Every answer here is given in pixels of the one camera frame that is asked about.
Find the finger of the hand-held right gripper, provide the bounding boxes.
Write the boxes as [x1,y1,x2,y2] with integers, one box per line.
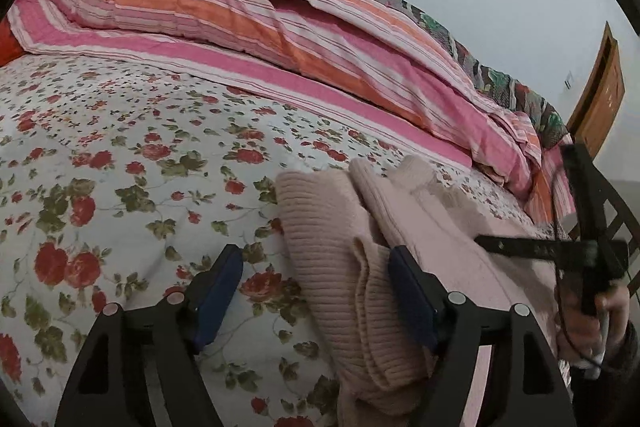
[474,234,568,264]

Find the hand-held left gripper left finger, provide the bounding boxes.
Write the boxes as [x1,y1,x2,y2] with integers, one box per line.
[54,244,245,427]

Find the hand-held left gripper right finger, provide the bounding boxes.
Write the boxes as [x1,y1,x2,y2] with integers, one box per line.
[387,246,576,427]

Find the pink knitted sweater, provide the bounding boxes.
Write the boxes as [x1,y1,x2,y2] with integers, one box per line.
[275,155,573,427]

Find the person's right forearm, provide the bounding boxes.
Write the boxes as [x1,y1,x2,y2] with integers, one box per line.
[570,322,640,427]

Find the person's right hand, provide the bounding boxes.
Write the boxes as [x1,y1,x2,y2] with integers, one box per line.
[554,279,632,370]

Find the dark wooden footboard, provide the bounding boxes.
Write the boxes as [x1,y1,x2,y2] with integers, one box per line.
[597,179,640,298]

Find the brown wooden door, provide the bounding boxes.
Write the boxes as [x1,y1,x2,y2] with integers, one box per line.
[567,22,626,160]

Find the floral bed sheet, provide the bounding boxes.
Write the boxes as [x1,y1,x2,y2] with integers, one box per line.
[0,56,571,427]

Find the pink orange striped quilt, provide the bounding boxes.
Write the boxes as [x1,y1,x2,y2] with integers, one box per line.
[7,0,576,220]

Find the red pillow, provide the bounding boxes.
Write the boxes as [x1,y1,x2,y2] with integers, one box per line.
[0,19,26,68]

